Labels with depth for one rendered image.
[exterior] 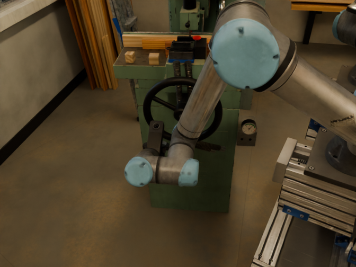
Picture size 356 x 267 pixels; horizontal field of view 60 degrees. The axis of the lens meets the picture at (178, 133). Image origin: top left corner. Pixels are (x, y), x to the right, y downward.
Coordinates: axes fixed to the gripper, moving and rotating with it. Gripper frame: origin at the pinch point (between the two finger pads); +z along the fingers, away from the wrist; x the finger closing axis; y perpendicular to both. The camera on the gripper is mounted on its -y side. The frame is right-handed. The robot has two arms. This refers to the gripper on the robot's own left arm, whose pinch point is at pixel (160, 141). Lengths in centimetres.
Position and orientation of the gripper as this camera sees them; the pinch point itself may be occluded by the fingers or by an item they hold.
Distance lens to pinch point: 114.8
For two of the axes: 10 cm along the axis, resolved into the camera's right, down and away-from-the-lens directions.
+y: -0.6, 9.8, 1.7
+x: 9.9, 0.8, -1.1
